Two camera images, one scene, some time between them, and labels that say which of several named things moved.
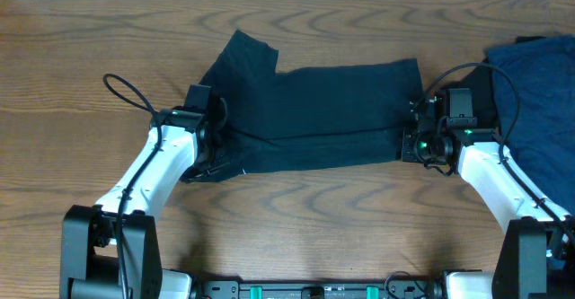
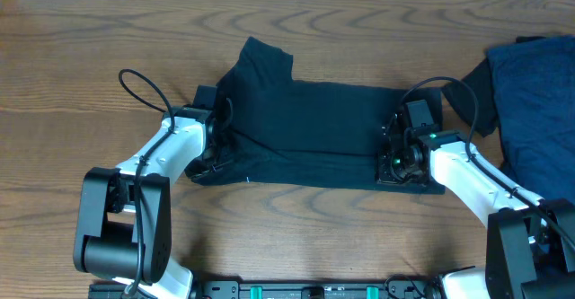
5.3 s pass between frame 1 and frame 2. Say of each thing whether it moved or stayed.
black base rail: stayed
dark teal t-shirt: moved
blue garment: stayed
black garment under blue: stayed
